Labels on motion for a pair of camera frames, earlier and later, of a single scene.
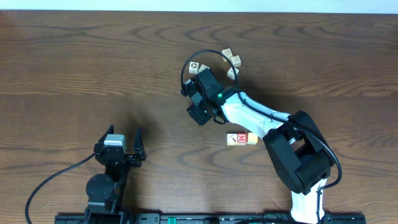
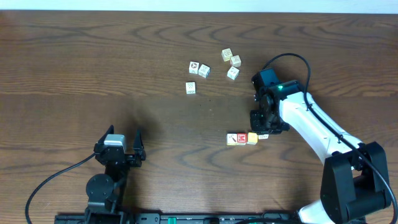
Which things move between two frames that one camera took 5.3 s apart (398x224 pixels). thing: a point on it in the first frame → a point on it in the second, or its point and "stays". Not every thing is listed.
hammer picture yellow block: x=231 y=139 stays
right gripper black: x=194 y=112 → x=257 y=127
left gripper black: x=121 y=156 stays
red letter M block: x=242 y=138 stays
